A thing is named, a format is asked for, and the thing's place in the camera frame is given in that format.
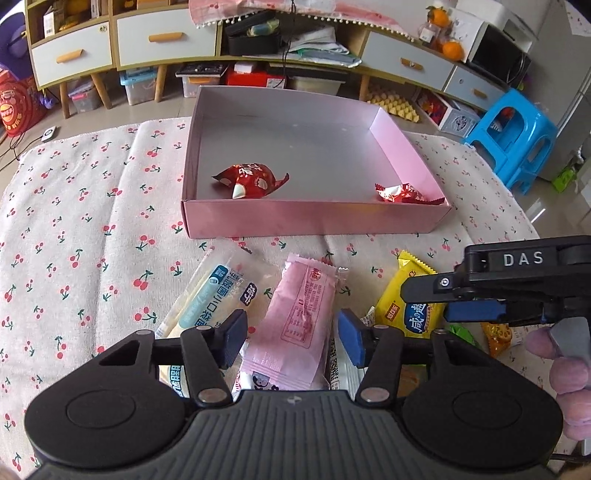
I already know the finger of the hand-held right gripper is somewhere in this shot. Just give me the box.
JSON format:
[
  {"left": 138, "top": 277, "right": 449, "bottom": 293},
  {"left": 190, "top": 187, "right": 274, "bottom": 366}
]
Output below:
[
  {"left": 444, "top": 298, "right": 507, "bottom": 323},
  {"left": 400, "top": 272, "right": 458, "bottom": 307}
]

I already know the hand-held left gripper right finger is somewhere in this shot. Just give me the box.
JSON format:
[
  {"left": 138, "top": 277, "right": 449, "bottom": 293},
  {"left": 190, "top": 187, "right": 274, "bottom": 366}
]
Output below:
[{"left": 337, "top": 308, "right": 499, "bottom": 408}]

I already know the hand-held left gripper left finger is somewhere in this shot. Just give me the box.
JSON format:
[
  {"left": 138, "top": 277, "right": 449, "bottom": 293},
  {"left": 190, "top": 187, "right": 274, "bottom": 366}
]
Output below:
[{"left": 95, "top": 308, "right": 250, "bottom": 409}]

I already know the green snack packet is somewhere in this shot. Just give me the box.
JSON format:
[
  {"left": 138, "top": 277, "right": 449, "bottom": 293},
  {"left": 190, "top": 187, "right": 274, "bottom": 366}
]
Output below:
[{"left": 445, "top": 323, "right": 481, "bottom": 347}]

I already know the yellow snack packet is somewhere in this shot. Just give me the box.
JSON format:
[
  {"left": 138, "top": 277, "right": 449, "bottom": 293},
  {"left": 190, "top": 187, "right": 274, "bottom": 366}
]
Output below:
[{"left": 373, "top": 250, "right": 447, "bottom": 342}]

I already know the orange snack packet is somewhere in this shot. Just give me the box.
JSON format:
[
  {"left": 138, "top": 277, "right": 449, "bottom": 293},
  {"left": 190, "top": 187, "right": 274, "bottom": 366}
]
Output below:
[{"left": 480, "top": 321, "right": 527, "bottom": 359}]

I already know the white and blue snack packet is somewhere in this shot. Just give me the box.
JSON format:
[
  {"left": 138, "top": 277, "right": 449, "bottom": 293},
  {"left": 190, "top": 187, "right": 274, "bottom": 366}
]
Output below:
[{"left": 154, "top": 244, "right": 278, "bottom": 400}]

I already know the pink snack packet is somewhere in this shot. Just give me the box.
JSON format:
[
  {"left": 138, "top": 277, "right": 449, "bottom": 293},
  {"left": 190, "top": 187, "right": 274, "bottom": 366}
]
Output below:
[{"left": 233, "top": 252, "right": 350, "bottom": 392}]

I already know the gold brown snack packet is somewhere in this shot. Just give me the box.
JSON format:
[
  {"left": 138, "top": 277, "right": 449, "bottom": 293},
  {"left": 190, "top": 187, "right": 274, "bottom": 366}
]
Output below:
[{"left": 397, "top": 364, "right": 433, "bottom": 398}]

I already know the small red snack packet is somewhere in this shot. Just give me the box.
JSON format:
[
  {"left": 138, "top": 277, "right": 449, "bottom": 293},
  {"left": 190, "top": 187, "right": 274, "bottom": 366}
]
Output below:
[{"left": 374, "top": 182, "right": 445, "bottom": 205}]

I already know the large red snack packet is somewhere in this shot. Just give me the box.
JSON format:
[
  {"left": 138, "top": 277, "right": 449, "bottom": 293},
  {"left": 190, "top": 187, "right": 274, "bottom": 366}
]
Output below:
[{"left": 212, "top": 162, "right": 291, "bottom": 200}]

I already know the pink cardboard box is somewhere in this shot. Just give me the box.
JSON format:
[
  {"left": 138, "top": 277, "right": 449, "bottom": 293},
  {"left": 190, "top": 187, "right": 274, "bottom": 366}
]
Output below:
[{"left": 180, "top": 84, "right": 454, "bottom": 240}]

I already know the person's right hand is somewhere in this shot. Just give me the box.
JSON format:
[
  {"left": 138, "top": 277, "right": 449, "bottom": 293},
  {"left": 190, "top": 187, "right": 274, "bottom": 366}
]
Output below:
[{"left": 523, "top": 326, "right": 591, "bottom": 441}]

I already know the blue plastic stool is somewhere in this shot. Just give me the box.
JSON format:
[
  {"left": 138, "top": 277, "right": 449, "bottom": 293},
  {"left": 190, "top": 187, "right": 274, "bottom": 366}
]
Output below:
[{"left": 464, "top": 87, "right": 560, "bottom": 195}]

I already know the white toy box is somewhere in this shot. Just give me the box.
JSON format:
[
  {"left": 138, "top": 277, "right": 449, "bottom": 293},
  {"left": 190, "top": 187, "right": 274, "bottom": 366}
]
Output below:
[{"left": 417, "top": 89, "right": 481, "bottom": 135}]

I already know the grey refrigerator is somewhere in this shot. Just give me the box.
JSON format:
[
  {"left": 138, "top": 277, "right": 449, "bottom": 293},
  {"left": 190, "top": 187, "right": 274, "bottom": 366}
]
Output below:
[{"left": 536, "top": 0, "right": 591, "bottom": 184}]

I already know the cherry print cloth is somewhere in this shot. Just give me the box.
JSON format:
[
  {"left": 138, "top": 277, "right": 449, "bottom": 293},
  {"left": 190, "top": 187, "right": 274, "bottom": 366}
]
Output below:
[{"left": 0, "top": 117, "right": 542, "bottom": 480}]

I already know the yellow egg tray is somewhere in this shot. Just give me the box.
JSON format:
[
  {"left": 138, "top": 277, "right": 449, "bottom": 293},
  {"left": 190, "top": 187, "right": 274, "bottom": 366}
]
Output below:
[{"left": 366, "top": 78, "right": 424, "bottom": 123}]

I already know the white cabinet drawer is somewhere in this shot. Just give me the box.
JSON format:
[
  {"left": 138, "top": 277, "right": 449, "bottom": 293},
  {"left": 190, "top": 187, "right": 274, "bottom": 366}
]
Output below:
[
  {"left": 115, "top": 8, "right": 219, "bottom": 68},
  {"left": 361, "top": 30, "right": 456, "bottom": 91},
  {"left": 444, "top": 65, "right": 505, "bottom": 113}
]

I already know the black microwave oven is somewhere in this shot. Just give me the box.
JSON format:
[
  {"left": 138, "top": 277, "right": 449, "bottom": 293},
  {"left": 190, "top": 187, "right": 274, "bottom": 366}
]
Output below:
[{"left": 466, "top": 23, "right": 532, "bottom": 89}]

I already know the red box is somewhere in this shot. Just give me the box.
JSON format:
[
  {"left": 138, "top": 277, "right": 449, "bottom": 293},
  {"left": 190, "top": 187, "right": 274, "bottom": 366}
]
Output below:
[{"left": 226, "top": 62, "right": 287, "bottom": 89}]

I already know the low wooden cabinet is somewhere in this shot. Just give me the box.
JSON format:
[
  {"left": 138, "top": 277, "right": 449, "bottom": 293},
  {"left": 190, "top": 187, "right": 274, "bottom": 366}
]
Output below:
[{"left": 113, "top": 0, "right": 533, "bottom": 117}]

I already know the blue lidded clear storage box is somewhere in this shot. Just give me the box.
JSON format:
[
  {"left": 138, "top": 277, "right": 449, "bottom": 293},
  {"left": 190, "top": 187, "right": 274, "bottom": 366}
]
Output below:
[{"left": 119, "top": 66, "right": 160, "bottom": 106}]

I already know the pile of papers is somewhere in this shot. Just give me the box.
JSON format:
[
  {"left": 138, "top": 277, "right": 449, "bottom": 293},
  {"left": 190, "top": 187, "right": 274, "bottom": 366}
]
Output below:
[{"left": 286, "top": 25, "right": 363, "bottom": 68}]

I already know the tall wooden shelf unit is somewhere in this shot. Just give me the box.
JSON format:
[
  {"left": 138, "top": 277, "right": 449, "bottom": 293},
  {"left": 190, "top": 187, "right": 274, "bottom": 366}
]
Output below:
[{"left": 25, "top": 0, "right": 116, "bottom": 119}]

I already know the small clear storage box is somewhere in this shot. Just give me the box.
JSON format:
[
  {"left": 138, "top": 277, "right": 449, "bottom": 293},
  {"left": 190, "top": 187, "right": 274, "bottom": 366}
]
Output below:
[{"left": 69, "top": 78, "right": 100, "bottom": 114}]

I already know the pink patterned cabinet cloth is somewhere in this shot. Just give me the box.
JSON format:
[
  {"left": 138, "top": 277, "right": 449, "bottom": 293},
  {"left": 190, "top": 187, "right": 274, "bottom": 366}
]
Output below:
[{"left": 189, "top": 0, "right": 422, "bottom": 36}]

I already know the black case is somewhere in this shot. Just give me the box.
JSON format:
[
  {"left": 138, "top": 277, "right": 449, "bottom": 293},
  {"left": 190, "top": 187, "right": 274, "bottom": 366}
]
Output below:
[{"left": 225, "top": 9, "right": 284, "bottom": 56}]

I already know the red printed bag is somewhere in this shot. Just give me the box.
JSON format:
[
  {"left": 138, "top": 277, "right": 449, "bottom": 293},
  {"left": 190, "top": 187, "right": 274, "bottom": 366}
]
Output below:
[{"left": 0, "top": 69, "right": 47, "bottom": 137}]

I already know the white shelf unit drawer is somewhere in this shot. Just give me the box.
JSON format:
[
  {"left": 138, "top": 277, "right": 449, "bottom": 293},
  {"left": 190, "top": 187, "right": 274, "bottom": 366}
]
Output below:
[{"left": 30, "top": 21, "right": 114, "bottom": 89}]

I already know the black cable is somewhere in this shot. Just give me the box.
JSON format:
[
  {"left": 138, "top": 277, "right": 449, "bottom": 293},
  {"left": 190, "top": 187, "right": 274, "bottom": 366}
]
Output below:
[{"left": 281, "top": 0, "right": 297, "bottom": 91}]

